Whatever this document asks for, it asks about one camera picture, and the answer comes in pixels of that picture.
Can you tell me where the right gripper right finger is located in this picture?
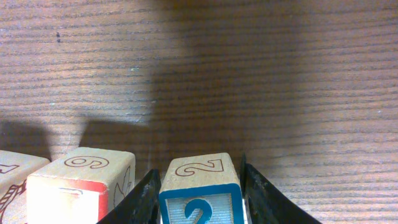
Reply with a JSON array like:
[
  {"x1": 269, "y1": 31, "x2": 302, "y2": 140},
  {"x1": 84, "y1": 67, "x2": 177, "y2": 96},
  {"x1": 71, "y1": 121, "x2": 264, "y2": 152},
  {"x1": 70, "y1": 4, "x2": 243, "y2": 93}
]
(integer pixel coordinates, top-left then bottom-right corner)
[{"x1": 239, "y1": 154, "x2": 321, "y2": 224}]

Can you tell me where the red A block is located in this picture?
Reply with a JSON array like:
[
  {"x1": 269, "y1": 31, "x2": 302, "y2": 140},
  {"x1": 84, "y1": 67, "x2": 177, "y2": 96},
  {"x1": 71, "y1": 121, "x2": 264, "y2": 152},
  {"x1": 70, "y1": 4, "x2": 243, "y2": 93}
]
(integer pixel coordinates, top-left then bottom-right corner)
[{"x1": 1, "y1": 150, "x2": 50, "y2": 224}]

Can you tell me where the red I block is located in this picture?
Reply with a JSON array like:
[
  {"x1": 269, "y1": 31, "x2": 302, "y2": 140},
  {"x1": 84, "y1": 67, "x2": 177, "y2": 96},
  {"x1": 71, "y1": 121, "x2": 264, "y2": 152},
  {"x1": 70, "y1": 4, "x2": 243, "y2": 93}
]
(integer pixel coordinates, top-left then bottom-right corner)
[{"x1": 27, "y1": 147, "x2": 136, "y2": 224}]

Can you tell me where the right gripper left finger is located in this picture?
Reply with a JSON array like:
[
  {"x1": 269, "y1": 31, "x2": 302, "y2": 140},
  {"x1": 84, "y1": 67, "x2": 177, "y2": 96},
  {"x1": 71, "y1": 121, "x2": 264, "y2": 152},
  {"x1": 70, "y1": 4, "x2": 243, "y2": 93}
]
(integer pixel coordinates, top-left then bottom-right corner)
[{"x1": 98, "y1": 169, "x2": 161, "y2": 224}]

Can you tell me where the blue 2 block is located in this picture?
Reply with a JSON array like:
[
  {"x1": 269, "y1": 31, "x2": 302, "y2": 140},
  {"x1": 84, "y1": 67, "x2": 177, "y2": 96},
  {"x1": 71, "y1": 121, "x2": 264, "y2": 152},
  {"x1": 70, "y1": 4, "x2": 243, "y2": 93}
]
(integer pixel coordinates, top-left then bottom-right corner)
[{"x1": 159, "y1": 152, "x2": 244, "y2": 224}]

